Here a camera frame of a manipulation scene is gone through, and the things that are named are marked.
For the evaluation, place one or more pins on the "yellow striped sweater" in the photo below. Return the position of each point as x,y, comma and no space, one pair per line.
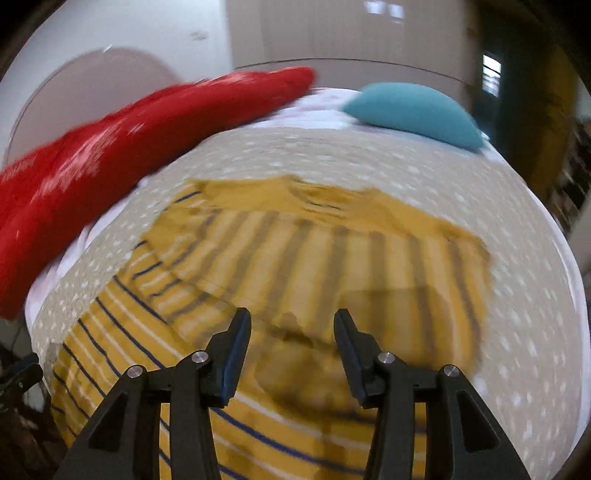
314,258

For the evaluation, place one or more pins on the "teal pillow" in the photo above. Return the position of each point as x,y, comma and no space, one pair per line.
415,113

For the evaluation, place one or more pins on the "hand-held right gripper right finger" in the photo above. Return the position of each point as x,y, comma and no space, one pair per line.
354,369

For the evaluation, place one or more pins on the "round pale headboard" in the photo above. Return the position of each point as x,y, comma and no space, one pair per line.
92,78

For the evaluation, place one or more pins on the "white bed sheet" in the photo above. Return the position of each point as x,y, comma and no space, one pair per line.
318,108

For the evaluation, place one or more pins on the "beige dotted bedspread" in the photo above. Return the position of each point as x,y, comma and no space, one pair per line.
521,277

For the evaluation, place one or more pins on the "dark glass door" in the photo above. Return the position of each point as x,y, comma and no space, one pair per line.
512,69

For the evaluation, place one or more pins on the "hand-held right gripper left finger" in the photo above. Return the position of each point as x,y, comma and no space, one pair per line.
229,369

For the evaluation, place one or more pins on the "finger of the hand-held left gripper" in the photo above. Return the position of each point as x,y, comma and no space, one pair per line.
21,376

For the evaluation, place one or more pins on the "beige glossy wardrobe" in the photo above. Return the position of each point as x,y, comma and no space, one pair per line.
323,32

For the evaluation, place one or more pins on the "red quilt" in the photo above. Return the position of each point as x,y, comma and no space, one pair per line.
115,152

